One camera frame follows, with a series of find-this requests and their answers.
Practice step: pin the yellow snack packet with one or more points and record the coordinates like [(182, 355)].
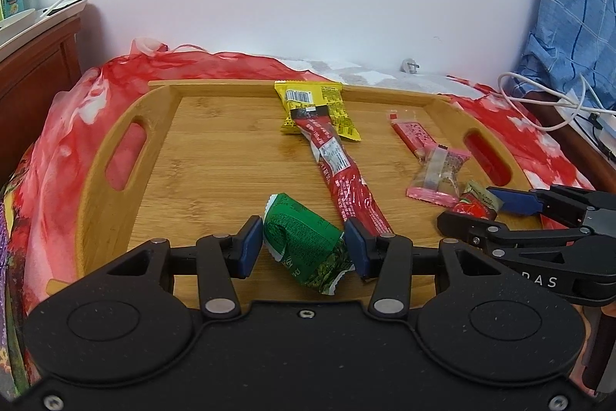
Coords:
[(337, 112)]

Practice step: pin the green snack packet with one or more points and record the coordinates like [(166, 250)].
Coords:
[(303, 237)]

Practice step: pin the white wall plug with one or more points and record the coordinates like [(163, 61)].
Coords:
[(410, 66)]

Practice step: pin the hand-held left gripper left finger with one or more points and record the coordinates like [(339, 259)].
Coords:
[(251, 247)]

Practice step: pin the pink clear wrapper snack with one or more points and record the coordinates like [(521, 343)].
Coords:
[(440, 175)]

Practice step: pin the long red snack stick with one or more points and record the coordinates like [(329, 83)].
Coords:
[(344, 180)]

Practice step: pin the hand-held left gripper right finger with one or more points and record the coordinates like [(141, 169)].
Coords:
[(360, 247)]

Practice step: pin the white plastic tray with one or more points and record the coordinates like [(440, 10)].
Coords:
[(57, 14)]

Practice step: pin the small dark red snack packet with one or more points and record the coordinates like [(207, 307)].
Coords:
[(474, 205)]

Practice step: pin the bamboo serving tray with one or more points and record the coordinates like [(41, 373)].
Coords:
[(207, 160)]

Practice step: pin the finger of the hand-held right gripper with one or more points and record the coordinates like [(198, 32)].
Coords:
[(491, 234), (517, 201)]

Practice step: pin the white power strip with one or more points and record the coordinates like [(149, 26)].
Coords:
[(605, 131)]

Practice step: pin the red floral scarf cloth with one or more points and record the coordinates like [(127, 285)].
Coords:
[(72, 112)]

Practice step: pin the grey white bedsheet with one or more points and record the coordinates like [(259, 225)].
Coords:
[(365, 74)]

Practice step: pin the dark wooden bed frame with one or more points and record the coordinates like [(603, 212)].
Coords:
[(563, 131)]

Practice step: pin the brown wooden nightstand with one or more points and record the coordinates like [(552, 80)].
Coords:
[(38, 59)]

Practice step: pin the red label snack bar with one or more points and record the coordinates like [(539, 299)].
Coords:
[(414, 136)]

